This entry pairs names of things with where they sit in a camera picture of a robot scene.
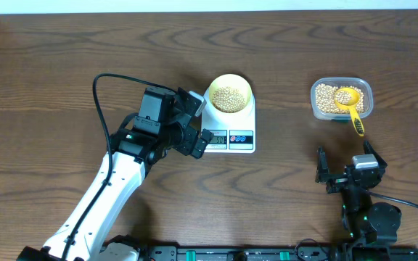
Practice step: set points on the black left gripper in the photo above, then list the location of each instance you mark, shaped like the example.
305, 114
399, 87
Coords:
189, 133

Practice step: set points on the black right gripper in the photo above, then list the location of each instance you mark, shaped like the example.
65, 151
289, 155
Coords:
323, 175

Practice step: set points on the yellow measuring scoop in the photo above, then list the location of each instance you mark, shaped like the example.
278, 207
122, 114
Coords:
347, 99

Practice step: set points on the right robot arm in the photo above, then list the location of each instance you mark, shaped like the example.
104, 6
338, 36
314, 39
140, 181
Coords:
372, 226

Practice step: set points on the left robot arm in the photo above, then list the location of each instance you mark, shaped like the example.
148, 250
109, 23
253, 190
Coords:
143, 138

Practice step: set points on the white kitchen scale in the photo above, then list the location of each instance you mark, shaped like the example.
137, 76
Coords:
232, 132

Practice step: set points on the soybeans in bowl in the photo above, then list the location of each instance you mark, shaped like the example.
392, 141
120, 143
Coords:
228, 100

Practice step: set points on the pale yellow bowl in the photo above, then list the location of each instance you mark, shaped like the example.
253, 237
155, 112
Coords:
234, 81

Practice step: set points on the clear container of soybeans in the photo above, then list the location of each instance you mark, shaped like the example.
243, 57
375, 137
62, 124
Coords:
323, 92

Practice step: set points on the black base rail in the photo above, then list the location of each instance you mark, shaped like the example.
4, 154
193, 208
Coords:
278, 253

